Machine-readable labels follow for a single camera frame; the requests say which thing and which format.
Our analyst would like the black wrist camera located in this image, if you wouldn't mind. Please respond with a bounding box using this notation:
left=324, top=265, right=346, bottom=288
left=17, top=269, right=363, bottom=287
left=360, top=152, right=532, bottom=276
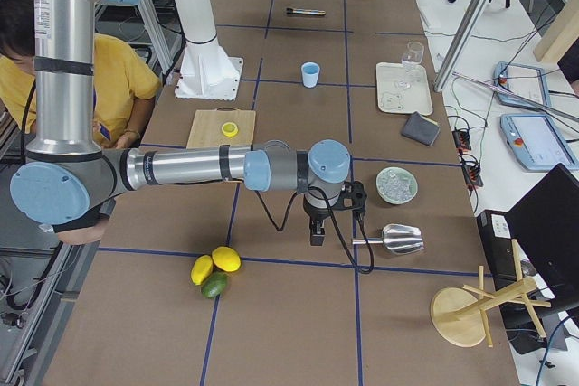
left=340, top=181, right=367, bottom=221

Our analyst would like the yellow lemon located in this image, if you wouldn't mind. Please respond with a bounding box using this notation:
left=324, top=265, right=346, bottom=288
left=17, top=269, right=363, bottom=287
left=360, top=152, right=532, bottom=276
left=190, top=255, right=214, bottom=286
left=211, top=246, right=242, bottom=272

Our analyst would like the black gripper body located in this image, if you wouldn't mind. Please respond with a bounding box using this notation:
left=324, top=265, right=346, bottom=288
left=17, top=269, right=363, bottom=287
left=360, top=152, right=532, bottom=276
left=303, top=193, right=331, bottom=223

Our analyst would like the yellow lemon lower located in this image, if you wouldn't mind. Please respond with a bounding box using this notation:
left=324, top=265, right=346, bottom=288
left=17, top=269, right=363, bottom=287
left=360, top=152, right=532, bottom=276
left=190, top=255, right=214, bottom=286

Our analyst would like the green bowl of ice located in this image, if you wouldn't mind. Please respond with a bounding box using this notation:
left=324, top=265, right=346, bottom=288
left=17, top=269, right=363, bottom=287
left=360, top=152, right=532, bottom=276
left=375, top=167, right=418, bottom=205

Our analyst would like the light blue plastic cup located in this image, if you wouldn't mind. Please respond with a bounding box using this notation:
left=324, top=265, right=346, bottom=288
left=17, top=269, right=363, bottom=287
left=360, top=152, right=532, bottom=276
left=300, top=61, right=320, bottom=89

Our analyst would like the grey folded cloth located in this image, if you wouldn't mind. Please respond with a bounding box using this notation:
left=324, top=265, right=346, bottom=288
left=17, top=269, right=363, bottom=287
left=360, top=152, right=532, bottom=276
left=401, top=112, right=441, bottom=146

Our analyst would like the beige bear tray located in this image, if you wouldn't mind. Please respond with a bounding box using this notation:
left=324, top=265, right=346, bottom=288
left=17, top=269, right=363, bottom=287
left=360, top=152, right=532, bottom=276
left=375, top=62, right=433, bottom=116

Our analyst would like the metal muddler with black tip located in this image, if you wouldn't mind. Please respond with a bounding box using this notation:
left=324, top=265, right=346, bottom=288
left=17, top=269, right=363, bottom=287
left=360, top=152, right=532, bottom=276
left=286, top=7, right=326, bottom=17

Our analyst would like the wooden cutting board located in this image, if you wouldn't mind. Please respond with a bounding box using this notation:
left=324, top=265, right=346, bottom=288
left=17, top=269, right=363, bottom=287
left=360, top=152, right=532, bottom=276
left=186, top=109, right=256, bottom=149

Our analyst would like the teach pendant near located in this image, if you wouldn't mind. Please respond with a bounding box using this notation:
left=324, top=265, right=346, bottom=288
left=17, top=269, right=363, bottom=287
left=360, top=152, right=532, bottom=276
left=499, top=114, right=578, bottom=172

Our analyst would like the wooden mug tree stand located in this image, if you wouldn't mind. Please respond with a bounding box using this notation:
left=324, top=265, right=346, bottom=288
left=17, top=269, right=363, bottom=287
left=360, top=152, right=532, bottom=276
left=430, top=239, right=551, bottom=347

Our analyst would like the lemon slice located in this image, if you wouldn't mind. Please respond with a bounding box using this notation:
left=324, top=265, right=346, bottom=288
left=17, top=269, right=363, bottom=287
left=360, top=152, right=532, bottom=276
left=221, top=121, right=239, bottom=137

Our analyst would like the person in yellow shirt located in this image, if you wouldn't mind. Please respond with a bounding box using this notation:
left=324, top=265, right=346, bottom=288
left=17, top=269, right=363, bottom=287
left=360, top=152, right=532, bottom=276
left=1, top=0, right=160, bottom=245

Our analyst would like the teach pendant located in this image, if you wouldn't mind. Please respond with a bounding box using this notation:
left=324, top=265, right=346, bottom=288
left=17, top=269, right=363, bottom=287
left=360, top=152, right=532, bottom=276
left=494, top=61, right=551, bottom=110
left=499, top=114, right=578, bottom=172

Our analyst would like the black computer monitor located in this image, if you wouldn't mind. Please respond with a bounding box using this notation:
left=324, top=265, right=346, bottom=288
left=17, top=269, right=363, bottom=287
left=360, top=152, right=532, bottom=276
left=506, top=164, right=578, bottom=316

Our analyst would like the yellow lemon upper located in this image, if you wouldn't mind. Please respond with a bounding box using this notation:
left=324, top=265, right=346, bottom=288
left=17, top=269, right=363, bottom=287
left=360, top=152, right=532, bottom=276
left=211, top=246, right=242, bottom=272

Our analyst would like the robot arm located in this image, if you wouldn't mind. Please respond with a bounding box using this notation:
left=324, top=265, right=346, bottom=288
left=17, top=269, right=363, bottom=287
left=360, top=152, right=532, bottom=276
left=10, top=0, right=357, bottom=246

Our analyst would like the aluminium frame post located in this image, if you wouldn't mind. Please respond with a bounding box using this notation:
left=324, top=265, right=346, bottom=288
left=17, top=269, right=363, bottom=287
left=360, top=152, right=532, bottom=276
left=433, top=0, right=489, bottom=92

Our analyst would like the clear wine glass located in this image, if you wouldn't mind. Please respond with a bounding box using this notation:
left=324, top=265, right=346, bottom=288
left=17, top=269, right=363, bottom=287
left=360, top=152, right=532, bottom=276
left=395, top=42, right=424, bottom=89

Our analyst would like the teach pendant far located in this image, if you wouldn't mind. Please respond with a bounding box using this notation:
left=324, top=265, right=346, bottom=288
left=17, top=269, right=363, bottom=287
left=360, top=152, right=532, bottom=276
left=494, top=61, right=551, bottom=110

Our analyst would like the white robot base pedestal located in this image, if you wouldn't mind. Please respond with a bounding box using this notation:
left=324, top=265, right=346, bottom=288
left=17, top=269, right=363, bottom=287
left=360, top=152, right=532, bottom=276
left=174, top=0, right=243, bottom=101

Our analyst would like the metal ice scoop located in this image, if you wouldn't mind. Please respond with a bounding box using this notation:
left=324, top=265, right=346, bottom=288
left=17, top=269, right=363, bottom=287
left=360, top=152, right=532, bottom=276
left=352, top=223, right=424, bottom=257

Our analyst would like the black camera cable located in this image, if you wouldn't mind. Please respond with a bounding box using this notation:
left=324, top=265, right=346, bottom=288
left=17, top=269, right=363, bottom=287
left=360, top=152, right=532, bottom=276
left=252, top=180, right=375, bottom=275

